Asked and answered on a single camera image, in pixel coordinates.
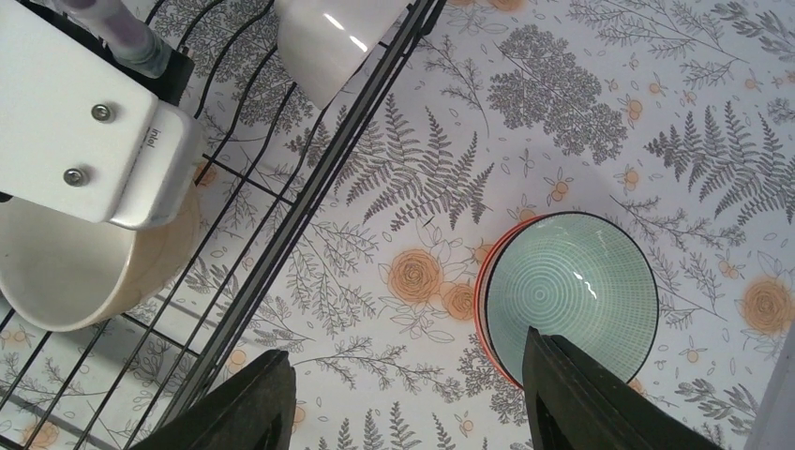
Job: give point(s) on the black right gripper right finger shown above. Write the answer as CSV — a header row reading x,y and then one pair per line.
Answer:
x,y
573,402

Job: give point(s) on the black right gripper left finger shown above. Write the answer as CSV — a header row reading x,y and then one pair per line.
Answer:
x,y
254,409

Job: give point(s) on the teal striped bowl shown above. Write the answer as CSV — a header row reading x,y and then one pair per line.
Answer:
x,y
580,276

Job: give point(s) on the orange patterned white bowl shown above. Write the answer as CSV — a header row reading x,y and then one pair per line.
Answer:
x,y
480,297

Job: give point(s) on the cream floral bowl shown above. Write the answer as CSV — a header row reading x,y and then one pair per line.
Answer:
x,y
61,273

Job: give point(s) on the black wire dish rack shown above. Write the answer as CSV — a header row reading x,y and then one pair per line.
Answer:
x,y
271,158

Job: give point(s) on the white glossy bowl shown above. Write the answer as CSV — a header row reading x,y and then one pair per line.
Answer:
x,y
321,43

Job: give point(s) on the floral patterned table mat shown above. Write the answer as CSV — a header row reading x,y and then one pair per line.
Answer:
x,y
672,119

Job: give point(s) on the aluminium frame rail right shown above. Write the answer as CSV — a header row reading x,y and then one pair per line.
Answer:
x,y
774,425

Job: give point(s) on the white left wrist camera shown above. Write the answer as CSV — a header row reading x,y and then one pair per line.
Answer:
x,y
91,123

